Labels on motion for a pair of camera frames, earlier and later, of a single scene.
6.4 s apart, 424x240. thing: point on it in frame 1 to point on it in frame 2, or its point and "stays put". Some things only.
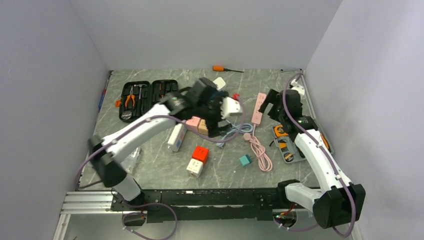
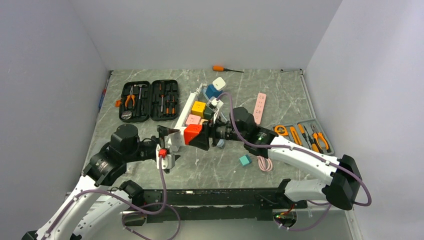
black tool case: x=137 y=96 stays put
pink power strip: x=257 y=115 stays put
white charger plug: x=220 y=83 stays put
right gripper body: x=276 y=112 to x=220 y=130
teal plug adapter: x=245 y=160 stays put
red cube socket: x=201 y=153 to x=191 y=130
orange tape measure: x=277 y=133 stays put
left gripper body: x=211 y=112 to x=147 y=148
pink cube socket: x=192 y=124 stays put
